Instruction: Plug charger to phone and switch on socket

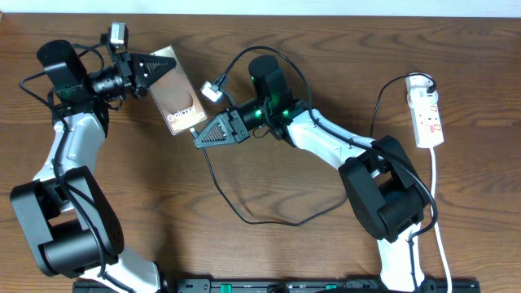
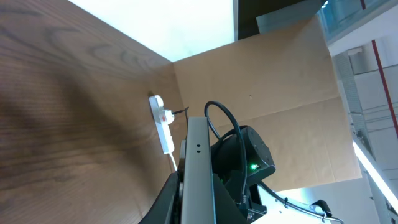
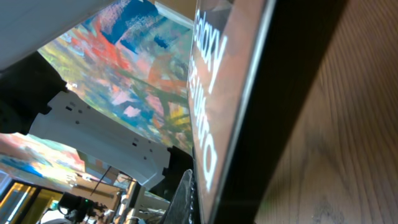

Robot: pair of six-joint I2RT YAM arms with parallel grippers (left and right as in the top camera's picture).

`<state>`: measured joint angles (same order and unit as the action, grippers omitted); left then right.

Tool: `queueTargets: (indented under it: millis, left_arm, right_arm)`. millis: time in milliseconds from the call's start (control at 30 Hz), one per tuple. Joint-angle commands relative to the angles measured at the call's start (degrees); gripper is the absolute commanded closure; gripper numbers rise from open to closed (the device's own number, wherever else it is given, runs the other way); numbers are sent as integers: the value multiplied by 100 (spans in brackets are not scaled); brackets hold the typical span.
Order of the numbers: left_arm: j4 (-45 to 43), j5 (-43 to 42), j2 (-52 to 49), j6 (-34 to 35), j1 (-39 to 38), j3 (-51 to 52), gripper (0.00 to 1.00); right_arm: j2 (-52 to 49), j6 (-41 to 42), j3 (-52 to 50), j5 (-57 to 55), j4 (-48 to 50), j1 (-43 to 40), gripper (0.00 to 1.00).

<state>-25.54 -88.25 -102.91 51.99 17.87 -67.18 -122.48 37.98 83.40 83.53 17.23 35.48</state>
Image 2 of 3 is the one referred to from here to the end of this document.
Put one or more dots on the brown cardboard panel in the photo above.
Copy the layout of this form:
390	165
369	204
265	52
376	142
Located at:
283	85

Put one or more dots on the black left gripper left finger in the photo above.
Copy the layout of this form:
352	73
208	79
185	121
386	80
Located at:
166	208

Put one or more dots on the Galaxy S25 Ultra smartphone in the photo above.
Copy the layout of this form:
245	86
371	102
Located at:
198	204

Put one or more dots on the white USB charger adapter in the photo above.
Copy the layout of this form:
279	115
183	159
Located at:
166	116

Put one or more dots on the white power strip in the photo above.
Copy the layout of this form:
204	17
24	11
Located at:
163	130

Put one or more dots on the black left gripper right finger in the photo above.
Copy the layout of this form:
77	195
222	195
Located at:
226	210

